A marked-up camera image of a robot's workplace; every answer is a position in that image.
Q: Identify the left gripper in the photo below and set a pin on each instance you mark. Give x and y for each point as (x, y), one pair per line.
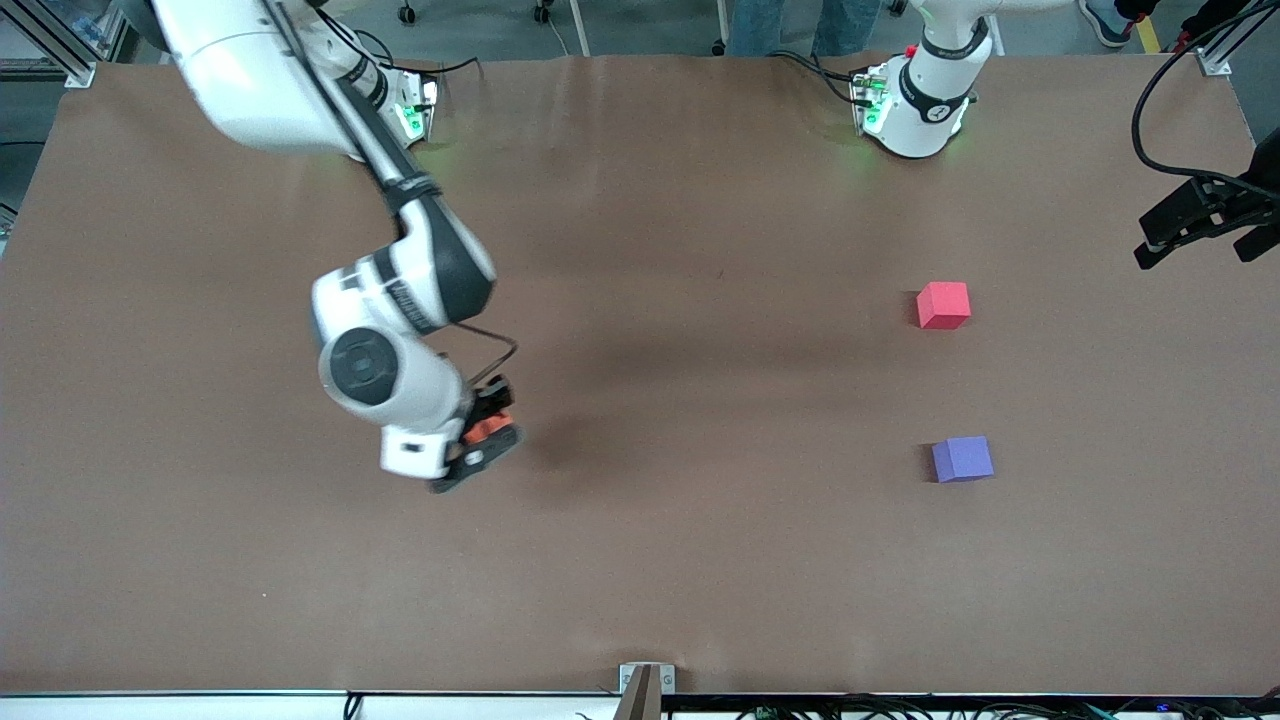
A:
(1262, 178)

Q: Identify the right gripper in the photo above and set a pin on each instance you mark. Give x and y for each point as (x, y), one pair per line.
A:
(491, 394)

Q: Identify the orange foam cube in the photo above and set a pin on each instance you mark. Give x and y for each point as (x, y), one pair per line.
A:
(488, 430)

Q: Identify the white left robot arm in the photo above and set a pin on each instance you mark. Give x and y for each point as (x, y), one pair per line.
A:
(925, 110)

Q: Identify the grey sneaker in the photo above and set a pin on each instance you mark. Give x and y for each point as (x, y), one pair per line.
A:
(1105, 22)

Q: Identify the red foam cube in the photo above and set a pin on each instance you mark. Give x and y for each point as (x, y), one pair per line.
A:
(943, 305)

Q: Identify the purple foam cube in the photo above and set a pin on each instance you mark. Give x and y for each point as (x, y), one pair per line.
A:
(962, 458)

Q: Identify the white metal leg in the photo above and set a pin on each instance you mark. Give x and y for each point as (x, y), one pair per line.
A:
(580, 28)
(721, 25)

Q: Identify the person's blue jeans legs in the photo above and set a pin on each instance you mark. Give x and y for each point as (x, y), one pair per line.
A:
(755, 25)

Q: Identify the aluminium frame post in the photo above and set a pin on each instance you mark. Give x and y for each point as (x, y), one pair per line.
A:
(1215, 55)
(60, 55)

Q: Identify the metal table edge bracket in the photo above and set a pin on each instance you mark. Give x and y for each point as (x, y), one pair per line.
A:
(646, 690)

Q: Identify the white table edge rail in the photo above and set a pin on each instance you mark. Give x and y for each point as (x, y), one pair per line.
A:
(200, 707)

